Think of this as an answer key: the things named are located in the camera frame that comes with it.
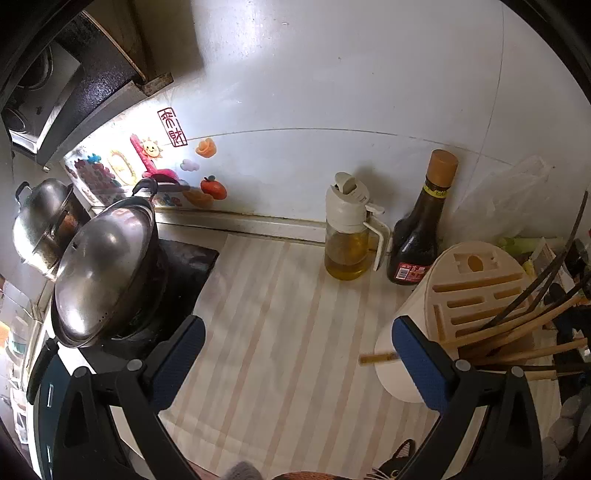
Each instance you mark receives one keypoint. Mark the stainless steel steamer pot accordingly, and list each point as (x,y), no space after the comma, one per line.
(37,230)

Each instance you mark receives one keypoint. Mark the dark sauce bottle brown cap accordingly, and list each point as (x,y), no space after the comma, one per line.
(415,244)

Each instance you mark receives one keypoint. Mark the orange fruit wall sticker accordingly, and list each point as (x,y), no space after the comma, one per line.
(206,146)

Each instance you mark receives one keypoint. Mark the stainless steel wok lid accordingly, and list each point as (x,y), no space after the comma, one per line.
(101,272)

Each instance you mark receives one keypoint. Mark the black induction cooktop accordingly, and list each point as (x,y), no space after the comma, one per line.
(189,263)

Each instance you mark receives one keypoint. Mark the red persimmon wall sticker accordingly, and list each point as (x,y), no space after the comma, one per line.
(213,187)

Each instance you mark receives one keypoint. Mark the glass oil dispenser bottle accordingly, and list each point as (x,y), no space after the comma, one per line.
(344,249)

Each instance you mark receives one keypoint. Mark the red seal wall sticker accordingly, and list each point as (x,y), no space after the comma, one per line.
(171,128)

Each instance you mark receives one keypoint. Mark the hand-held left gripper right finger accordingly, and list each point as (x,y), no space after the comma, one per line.
(415,364)

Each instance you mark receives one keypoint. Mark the white seasoning packet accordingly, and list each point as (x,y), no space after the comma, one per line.
(551,258)

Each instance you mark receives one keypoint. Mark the cream cylindrical utensil holder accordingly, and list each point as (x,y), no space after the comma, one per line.
(415,300)

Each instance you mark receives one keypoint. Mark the colourful sticker sheet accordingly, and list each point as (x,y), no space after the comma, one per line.
(92,177)

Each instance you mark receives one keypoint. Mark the sun wall sticker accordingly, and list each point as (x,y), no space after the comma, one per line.
(151,147)

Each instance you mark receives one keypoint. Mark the oval frame wall sticker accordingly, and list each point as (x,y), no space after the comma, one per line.
(119,164)

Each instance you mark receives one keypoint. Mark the black range hood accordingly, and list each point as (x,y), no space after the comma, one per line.
(92,83)

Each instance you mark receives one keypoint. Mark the green yellow seasoning packet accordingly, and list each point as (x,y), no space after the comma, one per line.
(517,243)

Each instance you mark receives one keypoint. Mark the white cloud wall sticker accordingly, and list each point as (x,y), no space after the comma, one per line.
(188,165)

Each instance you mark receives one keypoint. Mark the black wok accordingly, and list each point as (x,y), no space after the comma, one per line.
(159,277)

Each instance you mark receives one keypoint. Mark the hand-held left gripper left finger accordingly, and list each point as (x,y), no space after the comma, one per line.
(178,364)

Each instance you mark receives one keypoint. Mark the white plastic bag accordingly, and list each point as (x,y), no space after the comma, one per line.
(503,198)

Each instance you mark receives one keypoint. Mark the blue kitchen cabinet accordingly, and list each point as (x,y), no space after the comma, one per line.
(46,410)

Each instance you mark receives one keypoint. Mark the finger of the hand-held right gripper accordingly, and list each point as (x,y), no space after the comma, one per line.
(575,323)

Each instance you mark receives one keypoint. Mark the striped cat print tablecloth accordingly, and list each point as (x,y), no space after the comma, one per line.
(277,346)

